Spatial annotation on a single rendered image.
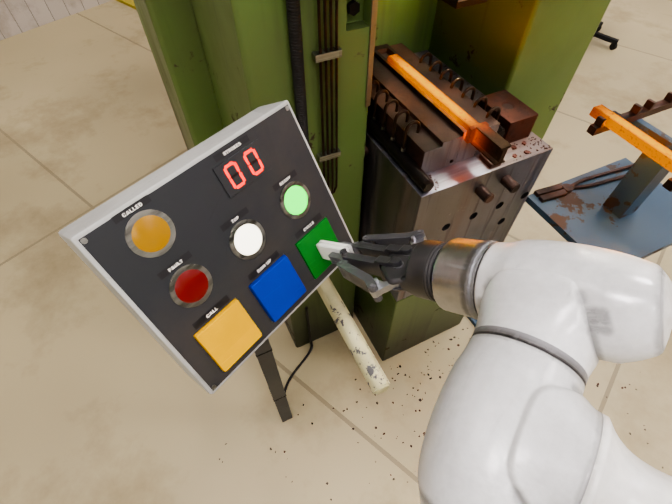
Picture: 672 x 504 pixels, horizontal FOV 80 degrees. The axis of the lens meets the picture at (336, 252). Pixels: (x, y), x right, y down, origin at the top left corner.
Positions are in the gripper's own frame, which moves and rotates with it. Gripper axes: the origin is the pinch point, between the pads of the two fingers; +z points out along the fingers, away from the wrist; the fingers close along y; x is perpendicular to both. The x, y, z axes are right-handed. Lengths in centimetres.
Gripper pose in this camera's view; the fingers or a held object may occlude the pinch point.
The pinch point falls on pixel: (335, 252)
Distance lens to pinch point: 63.5
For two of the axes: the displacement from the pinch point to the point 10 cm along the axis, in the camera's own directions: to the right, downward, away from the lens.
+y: 6.3, -6.2, 4.7
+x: -3.9, -7.7, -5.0
